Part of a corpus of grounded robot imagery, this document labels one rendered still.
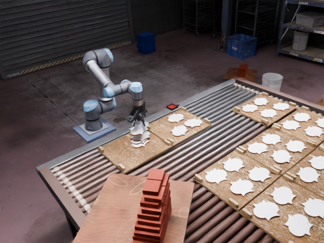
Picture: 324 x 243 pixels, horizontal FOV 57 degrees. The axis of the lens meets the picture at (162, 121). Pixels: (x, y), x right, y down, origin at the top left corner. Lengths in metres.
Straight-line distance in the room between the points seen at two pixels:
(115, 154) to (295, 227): 1.19
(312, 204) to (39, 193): 2.60
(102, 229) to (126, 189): 0.27
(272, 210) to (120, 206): 0.80
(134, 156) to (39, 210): 1.47
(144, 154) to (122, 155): 0.16
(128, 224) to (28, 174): 2.37
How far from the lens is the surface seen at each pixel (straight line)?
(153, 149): 2.10
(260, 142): 2.21
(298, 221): 1.73
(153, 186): 1.28
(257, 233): 1.66
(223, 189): 1.81
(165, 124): 2.37
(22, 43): 6.55
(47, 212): 3.20
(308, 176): 2.00
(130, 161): 2.02
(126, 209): 1.58
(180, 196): 1.61
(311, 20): 6.33
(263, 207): 1.74
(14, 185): 3.66
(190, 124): 2.33
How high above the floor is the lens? 2.20
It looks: 32 degrees down
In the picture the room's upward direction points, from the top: 4 degrees counter-clockwise
